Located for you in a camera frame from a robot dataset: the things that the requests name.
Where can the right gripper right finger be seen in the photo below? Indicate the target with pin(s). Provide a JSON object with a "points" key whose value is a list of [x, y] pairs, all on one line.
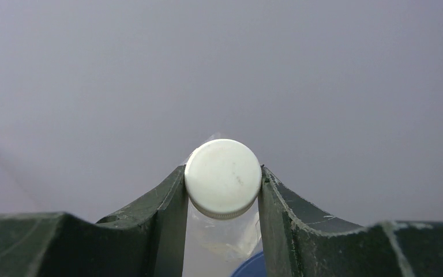
{"points": [[300, 239]]}

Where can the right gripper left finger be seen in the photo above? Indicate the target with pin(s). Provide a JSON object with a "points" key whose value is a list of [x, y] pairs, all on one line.
{"points": [[144, 238]]}

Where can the large clear bottle white cap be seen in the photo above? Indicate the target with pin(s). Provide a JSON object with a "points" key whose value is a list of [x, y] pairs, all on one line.
{"points": [[223, 179]]}

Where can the blue plastic bin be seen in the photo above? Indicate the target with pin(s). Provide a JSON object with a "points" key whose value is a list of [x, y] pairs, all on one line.
{"points": [[252, 267]]}

